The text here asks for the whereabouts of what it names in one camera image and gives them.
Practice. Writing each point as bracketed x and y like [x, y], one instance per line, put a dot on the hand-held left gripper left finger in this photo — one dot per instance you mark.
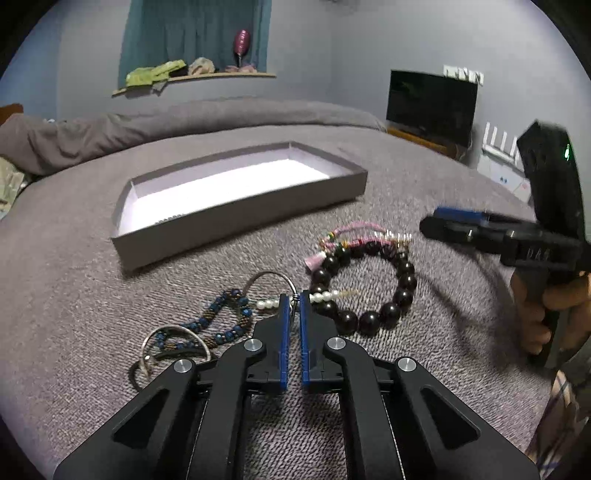
[284, 341]

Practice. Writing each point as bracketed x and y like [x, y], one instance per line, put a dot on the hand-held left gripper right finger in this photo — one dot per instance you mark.
[304, 341]

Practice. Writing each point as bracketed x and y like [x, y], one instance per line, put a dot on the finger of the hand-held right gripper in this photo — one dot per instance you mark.
[443, 229]
[457, 213]

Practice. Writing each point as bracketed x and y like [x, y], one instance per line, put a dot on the grey cardboard box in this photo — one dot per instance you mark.
[231, 217]

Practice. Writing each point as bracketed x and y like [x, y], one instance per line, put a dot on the person's right hand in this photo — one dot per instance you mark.
[531, 314]

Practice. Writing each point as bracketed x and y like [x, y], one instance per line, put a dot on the white low cabinet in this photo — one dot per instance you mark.
[505, 177]

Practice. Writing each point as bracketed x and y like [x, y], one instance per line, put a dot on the white router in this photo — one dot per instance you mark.
[501, 154]

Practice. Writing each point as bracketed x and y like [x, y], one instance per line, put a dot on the wooden television stand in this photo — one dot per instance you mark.
[429, 144]

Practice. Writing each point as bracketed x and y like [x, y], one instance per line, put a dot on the black television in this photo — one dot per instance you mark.
[431, 106]

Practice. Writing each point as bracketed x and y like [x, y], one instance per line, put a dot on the plaid clothing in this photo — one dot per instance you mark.
[561, 401]

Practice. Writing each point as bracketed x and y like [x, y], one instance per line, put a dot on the grey bed cover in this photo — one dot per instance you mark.
[69, 286]

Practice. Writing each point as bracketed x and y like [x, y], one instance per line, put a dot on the grey blanket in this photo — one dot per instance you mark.
[184, 120]

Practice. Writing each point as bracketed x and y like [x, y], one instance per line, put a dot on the pink cloth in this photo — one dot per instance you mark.
[242, 69]

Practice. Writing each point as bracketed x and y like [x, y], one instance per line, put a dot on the wooden window sill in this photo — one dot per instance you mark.
[217, 77]

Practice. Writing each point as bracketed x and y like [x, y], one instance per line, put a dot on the beige cloth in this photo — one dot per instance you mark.
[201, 67]

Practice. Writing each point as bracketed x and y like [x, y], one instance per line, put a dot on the green cloth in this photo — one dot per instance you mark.
[147, 74]

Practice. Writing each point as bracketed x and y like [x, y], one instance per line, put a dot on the green pillow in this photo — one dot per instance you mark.
[9, 184]

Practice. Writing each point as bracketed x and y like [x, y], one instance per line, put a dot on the teal curtain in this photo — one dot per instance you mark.
[184, 32]

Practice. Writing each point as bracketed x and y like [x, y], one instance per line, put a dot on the wooden headboard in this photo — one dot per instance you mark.
[9, 113]

